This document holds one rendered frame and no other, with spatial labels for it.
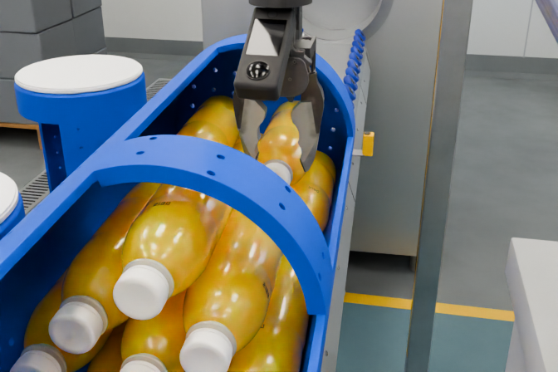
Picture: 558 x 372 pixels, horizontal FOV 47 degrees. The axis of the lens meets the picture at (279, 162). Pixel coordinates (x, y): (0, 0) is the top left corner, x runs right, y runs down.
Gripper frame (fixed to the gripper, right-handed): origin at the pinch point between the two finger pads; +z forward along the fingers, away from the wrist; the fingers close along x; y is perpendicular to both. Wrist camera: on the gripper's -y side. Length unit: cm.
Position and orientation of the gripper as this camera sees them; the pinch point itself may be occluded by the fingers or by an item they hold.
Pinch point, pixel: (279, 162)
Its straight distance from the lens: 77.9
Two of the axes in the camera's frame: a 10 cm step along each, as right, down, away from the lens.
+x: -9.9, -0.6, 1.5
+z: 0.1, 9.1, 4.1
